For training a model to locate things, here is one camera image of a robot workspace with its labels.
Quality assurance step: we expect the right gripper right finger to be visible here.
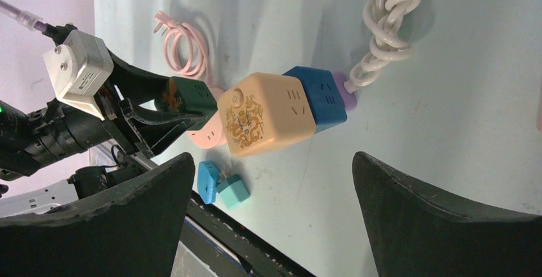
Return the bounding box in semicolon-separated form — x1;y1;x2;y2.
352;152;541;276

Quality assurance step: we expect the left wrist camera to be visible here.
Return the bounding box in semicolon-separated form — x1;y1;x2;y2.
43;30;114;121

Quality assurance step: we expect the pink coiled cable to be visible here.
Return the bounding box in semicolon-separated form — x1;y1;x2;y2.
153;10;215;87

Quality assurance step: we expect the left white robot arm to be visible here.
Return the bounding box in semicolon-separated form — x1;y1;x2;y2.
1;57;217;217

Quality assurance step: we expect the teal small cube adapter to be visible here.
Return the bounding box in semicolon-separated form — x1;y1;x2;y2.
217;174;250;210

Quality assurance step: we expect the purple power strip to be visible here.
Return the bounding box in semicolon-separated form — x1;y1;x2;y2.
332;72;357;112

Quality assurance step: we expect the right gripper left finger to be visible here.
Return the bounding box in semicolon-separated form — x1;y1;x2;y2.
1;153;196;276

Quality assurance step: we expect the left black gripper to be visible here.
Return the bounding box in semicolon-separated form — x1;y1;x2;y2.
93;50;203;159

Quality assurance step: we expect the round pink power strip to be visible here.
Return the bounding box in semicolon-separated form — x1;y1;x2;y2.
188;111;226;149

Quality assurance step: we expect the beige cube socket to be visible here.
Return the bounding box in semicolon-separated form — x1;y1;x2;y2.
217;72;316;157

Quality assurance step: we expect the dark blue cube socket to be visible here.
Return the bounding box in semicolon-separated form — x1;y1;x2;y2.
284;66;347;133

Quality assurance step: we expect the light blue flat adapter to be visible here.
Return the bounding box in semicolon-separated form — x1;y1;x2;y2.
197;161;220;205

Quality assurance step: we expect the dark green cube socket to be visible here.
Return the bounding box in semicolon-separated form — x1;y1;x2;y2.
154;77;217;131

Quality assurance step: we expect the white coiled cable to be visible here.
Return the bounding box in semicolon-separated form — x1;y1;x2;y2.
343;0;435;95

